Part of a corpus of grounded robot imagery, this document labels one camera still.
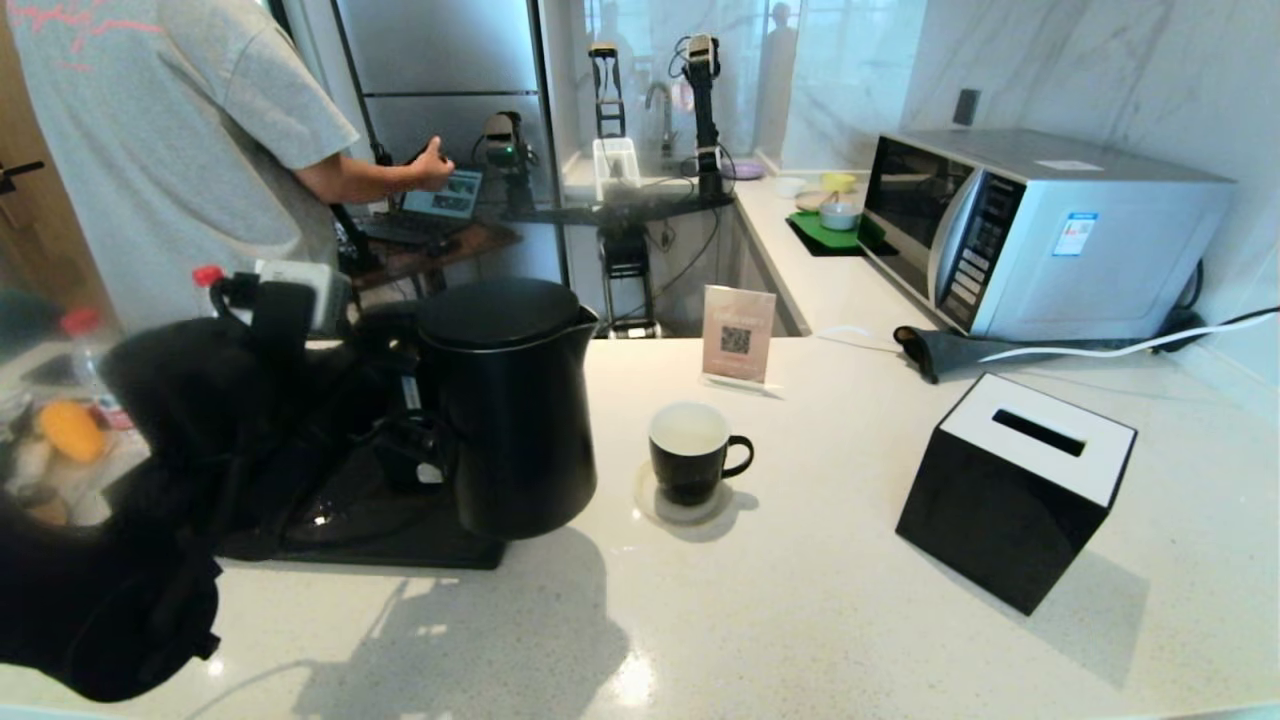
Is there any black electric kettle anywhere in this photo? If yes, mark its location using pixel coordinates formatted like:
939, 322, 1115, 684
395, 277, 601, 542

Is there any black serving tray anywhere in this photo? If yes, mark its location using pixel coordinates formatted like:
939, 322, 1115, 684
215, 440, 507, 570

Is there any brown wooden desk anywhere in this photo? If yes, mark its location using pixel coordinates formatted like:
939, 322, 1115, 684
345, 225, 523, 301

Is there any open laptop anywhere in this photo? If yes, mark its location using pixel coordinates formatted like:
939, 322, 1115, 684
360, 170, 484, 249

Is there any black mug white inside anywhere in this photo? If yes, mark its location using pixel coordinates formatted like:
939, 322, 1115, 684
648, 401, 754, 507

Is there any round translucent coaster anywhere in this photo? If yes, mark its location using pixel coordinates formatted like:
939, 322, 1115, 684
633, 462, 737, 528

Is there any orange fruit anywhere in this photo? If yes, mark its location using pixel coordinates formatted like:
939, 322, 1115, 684
38, 400, 106, 463

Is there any person in grey t-shirt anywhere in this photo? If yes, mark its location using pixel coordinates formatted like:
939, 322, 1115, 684
5, 0, 456, 331

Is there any silver refrigerator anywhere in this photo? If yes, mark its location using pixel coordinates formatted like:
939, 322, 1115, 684
335, 0, 576, 301

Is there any QR code sign stand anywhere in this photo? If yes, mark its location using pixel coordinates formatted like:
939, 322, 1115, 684
700, 285, 778, 393

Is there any black upright stand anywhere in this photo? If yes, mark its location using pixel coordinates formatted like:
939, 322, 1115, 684
588, 42, 628, 139

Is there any clear plastic bag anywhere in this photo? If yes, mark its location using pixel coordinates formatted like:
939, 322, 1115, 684
0, 340, 141, 531

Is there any chrome kitchen faucet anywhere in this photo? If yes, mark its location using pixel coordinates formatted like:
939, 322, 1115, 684
645, 82, 675, 161

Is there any green mat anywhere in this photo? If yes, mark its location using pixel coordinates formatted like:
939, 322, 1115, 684
786, 209, 886, 258

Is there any dark grey cloth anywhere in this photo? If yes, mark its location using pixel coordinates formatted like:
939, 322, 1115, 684
892, 326, 1171, 386

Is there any black tissue box white top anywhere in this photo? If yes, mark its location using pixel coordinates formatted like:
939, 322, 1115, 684
896, 373, 1138, 615

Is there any silver microwave oven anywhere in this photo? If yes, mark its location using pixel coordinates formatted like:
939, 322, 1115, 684
858, 128, 1236, 342

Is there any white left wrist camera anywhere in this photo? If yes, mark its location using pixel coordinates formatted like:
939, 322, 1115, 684
255, 260, 353, 336

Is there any camera on tripod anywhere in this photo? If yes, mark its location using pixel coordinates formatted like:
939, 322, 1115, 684
474, 111, 539, 216

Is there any white wire rack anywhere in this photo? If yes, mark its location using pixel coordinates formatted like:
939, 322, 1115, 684
593, 138, 642, 203

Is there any white power cable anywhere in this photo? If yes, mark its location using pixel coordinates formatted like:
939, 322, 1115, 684
978, 312, 1280, 365

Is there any black power cable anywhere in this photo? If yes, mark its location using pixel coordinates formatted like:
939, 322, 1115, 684
1150, 262, 1280, 351

